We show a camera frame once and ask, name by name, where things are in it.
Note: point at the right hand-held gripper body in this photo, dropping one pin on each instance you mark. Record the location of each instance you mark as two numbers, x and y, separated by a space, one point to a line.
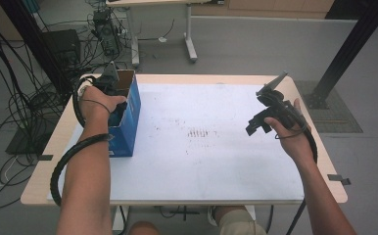
280 104

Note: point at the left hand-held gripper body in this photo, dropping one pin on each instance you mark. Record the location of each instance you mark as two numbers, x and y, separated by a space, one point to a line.
110 80

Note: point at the blue cardboard box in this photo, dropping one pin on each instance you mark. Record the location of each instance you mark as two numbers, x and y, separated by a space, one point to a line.
128 130

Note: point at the person's left hand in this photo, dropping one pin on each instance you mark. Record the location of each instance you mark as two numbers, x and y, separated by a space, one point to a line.
95 109

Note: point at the person's right hand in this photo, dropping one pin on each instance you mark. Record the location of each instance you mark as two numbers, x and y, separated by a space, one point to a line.
296 145

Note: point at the computer tower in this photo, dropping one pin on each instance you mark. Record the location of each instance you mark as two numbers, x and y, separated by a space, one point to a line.
107 32

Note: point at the black equipment box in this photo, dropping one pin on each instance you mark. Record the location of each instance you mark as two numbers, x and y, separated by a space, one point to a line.
63 45

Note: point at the white foam board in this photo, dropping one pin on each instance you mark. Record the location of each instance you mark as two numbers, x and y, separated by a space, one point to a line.
210 163

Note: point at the light wooden table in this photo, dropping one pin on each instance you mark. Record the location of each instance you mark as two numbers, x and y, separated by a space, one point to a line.
210 78

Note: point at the black tape strip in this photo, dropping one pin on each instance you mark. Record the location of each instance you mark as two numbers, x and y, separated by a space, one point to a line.
339 178
45 157

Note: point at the white-legged desk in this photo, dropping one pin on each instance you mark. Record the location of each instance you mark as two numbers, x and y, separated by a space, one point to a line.
189 39

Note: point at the person's right leg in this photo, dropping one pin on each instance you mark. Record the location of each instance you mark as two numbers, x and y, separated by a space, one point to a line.
237 223

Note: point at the black floor plate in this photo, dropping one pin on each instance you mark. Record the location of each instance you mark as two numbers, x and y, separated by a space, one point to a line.
23 143

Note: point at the person's left knee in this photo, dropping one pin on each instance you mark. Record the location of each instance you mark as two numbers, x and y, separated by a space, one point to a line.
144 229

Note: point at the black metal post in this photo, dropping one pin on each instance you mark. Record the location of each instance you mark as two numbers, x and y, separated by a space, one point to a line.
30 36
356 36

